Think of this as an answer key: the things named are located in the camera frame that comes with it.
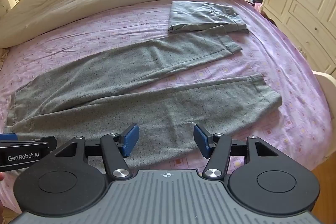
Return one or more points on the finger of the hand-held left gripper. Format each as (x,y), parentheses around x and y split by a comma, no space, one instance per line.
(34,140)

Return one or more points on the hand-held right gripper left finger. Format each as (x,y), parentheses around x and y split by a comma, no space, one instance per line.
(130,140)

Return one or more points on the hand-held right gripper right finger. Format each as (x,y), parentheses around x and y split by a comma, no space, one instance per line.
(202,141)

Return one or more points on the grey speckled pants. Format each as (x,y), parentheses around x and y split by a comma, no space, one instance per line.
(126,87)

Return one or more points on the folded blue-grey pants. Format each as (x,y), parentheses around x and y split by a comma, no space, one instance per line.
(207,15)

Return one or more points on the pink patterned bed sheet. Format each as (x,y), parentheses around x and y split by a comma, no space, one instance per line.
(275,77)

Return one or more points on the cream wardrobe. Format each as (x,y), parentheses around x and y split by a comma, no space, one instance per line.
(304,3)

